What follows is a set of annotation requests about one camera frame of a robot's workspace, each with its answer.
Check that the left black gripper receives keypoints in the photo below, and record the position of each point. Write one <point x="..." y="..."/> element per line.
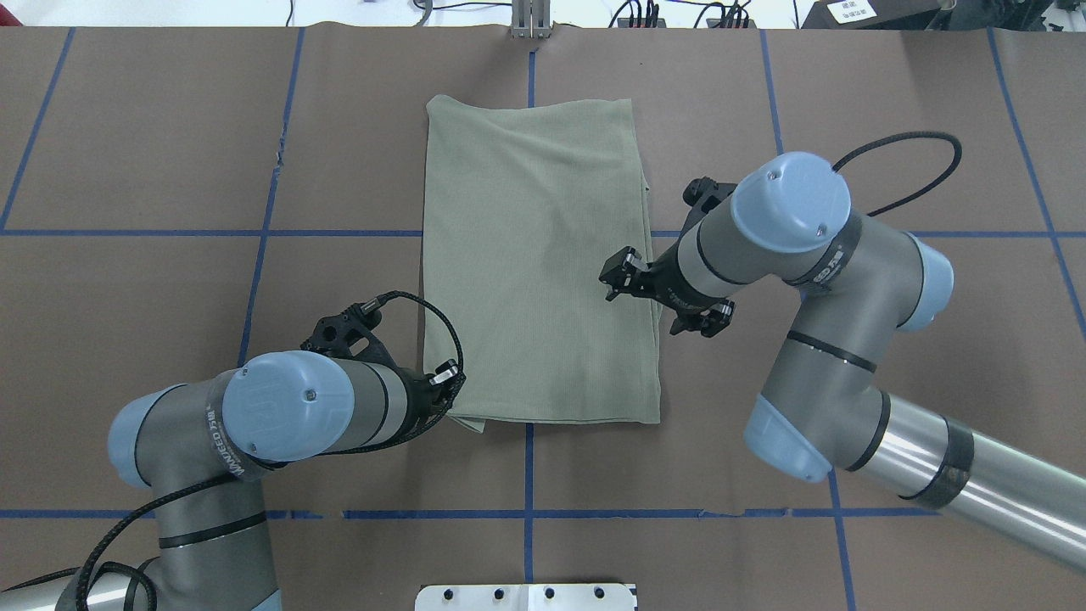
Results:
<point x="417" y="396"/>

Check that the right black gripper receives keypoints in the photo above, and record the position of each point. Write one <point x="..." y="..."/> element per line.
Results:
<point x="664" y="276"/>

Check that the sage green long-sleeve shirt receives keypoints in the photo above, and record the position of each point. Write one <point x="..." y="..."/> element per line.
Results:
<point x="522" y="208"/>

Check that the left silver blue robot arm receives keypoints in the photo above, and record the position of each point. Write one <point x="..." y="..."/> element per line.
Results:
<point x="203" y="543"/>

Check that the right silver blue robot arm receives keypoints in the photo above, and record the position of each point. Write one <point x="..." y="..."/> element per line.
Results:
<point x="860" y="282"/>

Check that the black box with label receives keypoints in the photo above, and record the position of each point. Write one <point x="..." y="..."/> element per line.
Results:
<point x="875" y="15"/>

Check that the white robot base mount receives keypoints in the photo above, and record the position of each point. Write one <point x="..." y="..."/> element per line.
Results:
<point x="545" y="596"/>

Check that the aluminium frame post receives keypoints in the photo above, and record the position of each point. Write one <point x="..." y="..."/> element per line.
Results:
<point x="531" y="19"/>

